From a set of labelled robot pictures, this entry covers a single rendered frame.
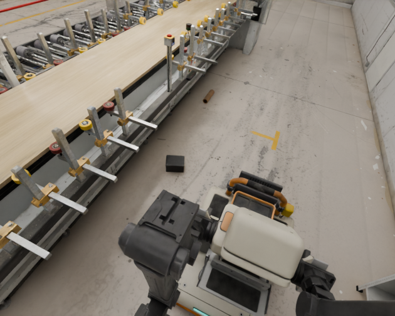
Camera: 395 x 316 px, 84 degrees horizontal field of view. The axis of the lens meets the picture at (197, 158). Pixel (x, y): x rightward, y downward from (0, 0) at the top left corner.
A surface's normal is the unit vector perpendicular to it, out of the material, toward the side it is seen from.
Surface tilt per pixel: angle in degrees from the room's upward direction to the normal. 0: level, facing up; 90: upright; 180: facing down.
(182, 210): 12
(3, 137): 0
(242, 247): 42
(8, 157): 0
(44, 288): 0
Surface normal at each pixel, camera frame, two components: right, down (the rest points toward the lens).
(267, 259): -0.20, -0.04
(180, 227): 0.15, -0.78
